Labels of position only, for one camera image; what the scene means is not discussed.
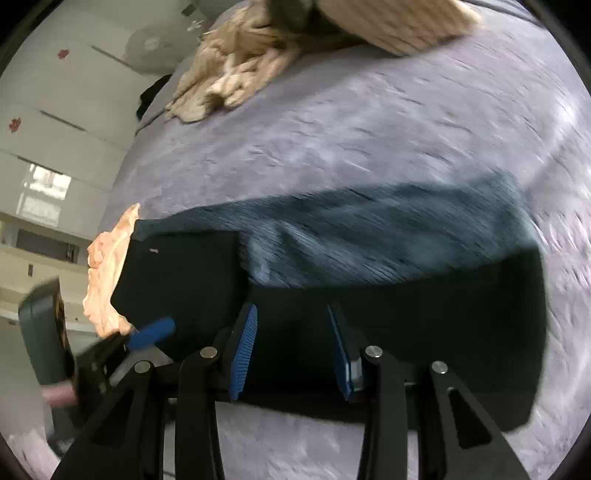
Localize orange cloth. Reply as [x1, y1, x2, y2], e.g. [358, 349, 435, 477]
[83, 203, 141, 337]

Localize person's left hand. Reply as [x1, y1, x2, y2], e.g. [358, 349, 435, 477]
[41, 384, 77, 408]

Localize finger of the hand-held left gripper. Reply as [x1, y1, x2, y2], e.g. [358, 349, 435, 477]
[74, 316, 177, 371]

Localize blue floral blanket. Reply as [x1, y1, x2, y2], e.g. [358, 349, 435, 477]
[136, 171, 540, 289]

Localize beige ribbed knit garment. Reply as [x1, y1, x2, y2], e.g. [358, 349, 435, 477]
[318, 0, 483, 57]

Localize grey bedspread bed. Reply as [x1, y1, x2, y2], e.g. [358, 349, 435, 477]
[4, 0, 591, 480]

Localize white wardrobe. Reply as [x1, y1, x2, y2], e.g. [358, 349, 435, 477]
[0, 0, 241, 241]

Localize dark cloth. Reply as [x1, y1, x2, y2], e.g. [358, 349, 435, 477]
[137, 74, 172, 121]

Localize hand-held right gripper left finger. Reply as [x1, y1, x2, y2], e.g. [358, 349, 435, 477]
[48, 302, 259, 480]

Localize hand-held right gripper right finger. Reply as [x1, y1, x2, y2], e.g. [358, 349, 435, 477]
[327, 303, 532, 480]

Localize beige striped cloth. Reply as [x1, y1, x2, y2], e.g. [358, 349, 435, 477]
[165, 9, 301, 124]

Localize black pants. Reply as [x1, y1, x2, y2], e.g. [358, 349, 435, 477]
[111, 230, 549, 432]

